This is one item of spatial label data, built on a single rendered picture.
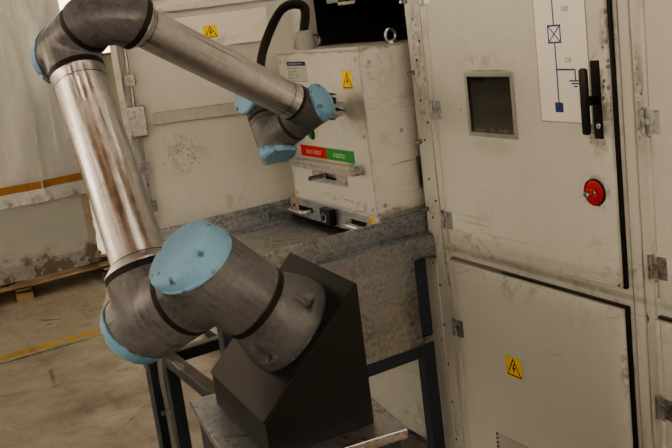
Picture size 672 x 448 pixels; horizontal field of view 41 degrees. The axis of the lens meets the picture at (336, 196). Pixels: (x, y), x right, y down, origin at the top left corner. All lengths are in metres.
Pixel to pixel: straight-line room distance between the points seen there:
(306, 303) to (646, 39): 0.82
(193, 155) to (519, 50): 1.35
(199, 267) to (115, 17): 0.58
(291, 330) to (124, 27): 0.70
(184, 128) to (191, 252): 1.54
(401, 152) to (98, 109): 0.98
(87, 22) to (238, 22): 1.19
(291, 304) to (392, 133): 1.00
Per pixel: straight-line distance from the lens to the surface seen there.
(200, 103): 3.02
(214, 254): 1.52
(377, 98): 2.45
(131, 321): 1.67
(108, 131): 1.81
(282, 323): 1.58
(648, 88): 1.84
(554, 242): 2.11
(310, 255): 2.35
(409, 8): 2.44
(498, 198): 2.23
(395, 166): 2.50
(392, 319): 2.52
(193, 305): 1.56
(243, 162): 3.04
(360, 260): 2.40
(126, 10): 1.85
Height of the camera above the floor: 1.50
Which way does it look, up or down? 12 degrees down
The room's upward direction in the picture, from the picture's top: 7 degrees counter-clockwise
